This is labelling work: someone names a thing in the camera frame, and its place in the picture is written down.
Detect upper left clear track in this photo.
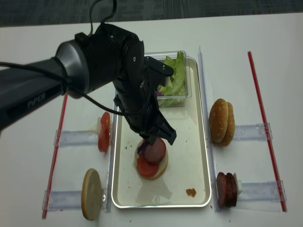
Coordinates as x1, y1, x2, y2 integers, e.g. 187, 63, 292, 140
54, 130, 99, 147

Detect white pusher behind sausage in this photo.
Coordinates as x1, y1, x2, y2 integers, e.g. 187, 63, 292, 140
233, 173, 242, 196

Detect upright tomato slice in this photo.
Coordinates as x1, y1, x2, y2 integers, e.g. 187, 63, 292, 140
100, 112, 111, 130
98, 127, 110, 152

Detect upright sausage slice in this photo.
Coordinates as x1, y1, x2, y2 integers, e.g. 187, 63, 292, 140
226, 173, 237, 207
216, 172, 229, 209

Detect clear plastic salad container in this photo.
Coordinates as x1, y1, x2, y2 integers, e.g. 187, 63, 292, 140
144, 51, 191, 107

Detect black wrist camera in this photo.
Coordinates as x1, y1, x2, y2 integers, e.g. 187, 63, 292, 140
144, 56, 174, 89

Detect left red strip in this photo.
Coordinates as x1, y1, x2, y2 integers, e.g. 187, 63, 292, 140
45, 94, 68, 206

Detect rear sesame bun top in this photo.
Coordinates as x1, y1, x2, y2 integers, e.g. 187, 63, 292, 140
221, 102, 235, 147

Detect top meat patty slice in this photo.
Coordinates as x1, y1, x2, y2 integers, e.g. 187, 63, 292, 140
144, 138, 166, 165

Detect bottom bun on tray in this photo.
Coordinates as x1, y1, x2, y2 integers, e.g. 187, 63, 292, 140
134, 145, 169, 180

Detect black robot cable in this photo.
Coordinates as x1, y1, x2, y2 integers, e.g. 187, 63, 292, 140
0, 0, 152, 142

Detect upright bun bottom slice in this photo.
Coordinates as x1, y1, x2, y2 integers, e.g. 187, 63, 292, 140
81, 168, 102, 221

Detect right red strip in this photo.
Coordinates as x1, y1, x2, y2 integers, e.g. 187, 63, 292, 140
248, 51, 287, 212

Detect left long clear rail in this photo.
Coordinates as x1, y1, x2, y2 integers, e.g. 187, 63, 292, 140
101, 113, 118, 213

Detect clear track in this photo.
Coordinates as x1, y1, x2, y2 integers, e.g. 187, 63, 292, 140
237, 181, 285, 201
233, 123, 272, 141
54, 130, 99, 147
42, 189, 109, 211

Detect front sesame bun top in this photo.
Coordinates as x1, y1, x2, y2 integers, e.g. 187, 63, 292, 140
209, 98, 229, 143

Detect green lettuce leaves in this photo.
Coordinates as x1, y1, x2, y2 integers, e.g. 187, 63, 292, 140
157, 52, 187, 107

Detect upper right clear track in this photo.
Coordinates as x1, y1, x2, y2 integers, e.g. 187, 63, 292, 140
233, 123, 272, 141

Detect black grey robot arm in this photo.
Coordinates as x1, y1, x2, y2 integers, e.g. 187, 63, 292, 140
0, 23, 177, 144

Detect tomato slice on bun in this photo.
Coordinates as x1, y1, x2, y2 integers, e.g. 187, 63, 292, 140
136, 156, 159, 177

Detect red strip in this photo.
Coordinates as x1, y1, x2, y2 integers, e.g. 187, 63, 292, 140
45, 94, 68, 206
248, 51, 287, 212

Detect rear upright sausage slice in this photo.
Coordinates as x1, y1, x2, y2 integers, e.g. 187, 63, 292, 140
226, 173, 237, 207

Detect lower right clear track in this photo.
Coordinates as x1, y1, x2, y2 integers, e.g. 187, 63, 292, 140
237, 181, 285, 201

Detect rear upright tomato slice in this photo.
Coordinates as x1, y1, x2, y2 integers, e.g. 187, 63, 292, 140
100, 112, 111, 130

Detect orange sauce smear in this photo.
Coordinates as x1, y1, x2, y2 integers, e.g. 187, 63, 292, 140
186, 188, 196, 198

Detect front upright sausage slice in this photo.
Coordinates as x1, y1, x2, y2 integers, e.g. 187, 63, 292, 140
216, 172, 229, 209

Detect lower left clear track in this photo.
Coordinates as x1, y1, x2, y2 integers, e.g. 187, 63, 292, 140
42, 189, 109, 211

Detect sesame bun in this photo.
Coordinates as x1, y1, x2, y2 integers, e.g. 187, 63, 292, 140
221, 102, 235, 147
209, 98, 229, 143

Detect white rectangular metal tray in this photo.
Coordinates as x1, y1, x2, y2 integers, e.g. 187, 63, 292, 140
111, 57, 212, 209

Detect front upright tomato slice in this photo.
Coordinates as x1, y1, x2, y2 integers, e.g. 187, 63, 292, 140
98, 127, 110, 152

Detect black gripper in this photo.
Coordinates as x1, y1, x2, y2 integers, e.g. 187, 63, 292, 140
113, 79, 177, 146

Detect purple cabbage shreds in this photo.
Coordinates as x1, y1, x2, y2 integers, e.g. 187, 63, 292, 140
137, 140, 149, 156

